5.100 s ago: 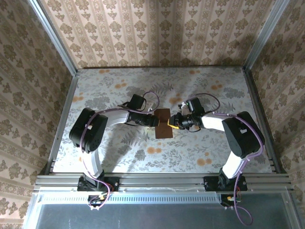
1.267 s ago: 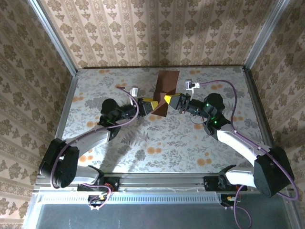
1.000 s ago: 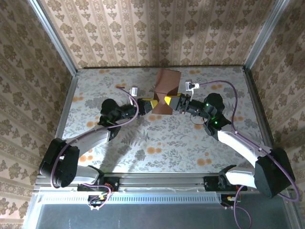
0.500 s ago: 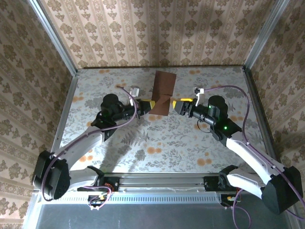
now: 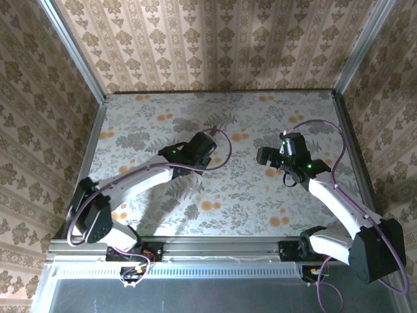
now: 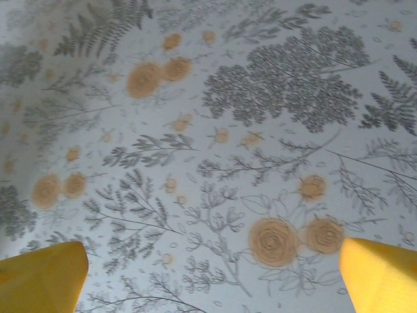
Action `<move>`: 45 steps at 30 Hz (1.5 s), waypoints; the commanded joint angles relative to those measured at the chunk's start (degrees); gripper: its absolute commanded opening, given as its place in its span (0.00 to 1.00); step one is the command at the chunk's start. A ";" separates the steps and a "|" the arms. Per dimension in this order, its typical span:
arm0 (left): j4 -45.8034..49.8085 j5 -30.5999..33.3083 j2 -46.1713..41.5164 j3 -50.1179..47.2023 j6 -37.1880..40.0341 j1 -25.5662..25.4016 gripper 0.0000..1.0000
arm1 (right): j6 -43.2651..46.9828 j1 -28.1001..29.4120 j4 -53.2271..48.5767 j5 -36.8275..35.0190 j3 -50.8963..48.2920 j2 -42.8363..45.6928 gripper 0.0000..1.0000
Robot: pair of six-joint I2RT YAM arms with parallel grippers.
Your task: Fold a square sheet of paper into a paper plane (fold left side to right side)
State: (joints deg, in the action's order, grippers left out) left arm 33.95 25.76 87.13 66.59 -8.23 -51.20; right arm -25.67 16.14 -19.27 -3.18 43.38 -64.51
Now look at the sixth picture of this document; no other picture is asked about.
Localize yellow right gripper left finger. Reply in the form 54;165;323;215
0;241;90;313

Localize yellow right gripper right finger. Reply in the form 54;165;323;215
338;237;417;313

